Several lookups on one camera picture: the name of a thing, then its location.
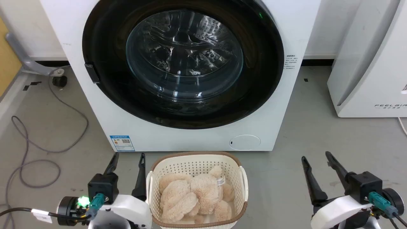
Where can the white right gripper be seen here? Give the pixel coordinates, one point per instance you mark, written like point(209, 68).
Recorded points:
point(337, 208)

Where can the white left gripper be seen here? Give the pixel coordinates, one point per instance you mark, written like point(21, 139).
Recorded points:
point(130, 210)

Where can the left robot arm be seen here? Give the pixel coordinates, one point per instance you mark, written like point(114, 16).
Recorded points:
point(67, 210)

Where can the white front-load washing machine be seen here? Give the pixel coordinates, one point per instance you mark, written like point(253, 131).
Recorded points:
point(190, 140)

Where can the black round glass washer door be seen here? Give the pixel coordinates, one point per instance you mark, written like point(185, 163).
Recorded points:
point(184, 60)

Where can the beige plush teddy bear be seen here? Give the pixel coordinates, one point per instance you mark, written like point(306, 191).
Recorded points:
point(194, 195)

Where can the cream perforated laundry basket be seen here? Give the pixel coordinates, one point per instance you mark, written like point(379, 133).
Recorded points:
point(197, 160)

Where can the round white filter cover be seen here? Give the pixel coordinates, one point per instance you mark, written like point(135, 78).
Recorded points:
point(244, 142)

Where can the white plush toy tag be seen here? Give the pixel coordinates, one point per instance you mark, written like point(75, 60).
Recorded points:
point(221, 181)

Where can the black caster wheel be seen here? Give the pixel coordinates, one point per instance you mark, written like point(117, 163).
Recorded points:
point(59, 81)

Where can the white air purifier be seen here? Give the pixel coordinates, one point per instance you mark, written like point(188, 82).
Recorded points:
point(365, 63)

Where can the grey metal stand leg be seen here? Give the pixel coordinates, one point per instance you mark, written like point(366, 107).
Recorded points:
point(30, 65)

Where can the yellow wooden panel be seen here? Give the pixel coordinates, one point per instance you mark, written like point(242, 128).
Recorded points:
point(8, 60)

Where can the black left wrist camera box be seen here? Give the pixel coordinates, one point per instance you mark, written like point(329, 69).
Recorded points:
point(103, 186)

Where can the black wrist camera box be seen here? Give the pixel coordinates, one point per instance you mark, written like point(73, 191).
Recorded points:
point(103, 186)
point(364, 186)

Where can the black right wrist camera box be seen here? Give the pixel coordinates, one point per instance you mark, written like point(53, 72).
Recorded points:
point(364, 186)

